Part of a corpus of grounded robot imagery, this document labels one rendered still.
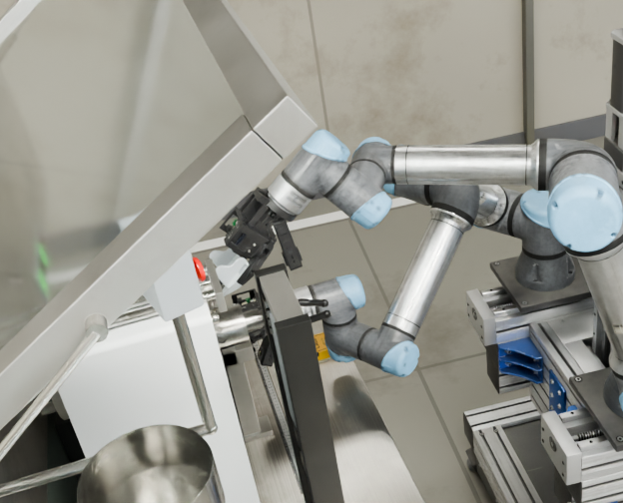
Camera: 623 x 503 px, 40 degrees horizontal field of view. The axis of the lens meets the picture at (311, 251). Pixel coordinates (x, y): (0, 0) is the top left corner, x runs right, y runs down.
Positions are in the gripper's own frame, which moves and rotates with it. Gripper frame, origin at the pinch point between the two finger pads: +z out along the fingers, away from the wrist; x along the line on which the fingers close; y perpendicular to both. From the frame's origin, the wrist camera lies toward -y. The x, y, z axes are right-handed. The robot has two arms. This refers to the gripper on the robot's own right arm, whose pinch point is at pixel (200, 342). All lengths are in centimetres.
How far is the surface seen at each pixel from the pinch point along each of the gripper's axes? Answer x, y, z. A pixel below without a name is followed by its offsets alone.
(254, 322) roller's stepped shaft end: 32.6, 25.1, -9.4
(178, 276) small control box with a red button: 64, 57, 0
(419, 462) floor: -49, -109, -59
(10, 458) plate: 44, 22, 30
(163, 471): 72, 37, 7
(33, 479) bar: 62, 33, 23
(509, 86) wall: -234, -70, -183
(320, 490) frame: 49, 2, -13
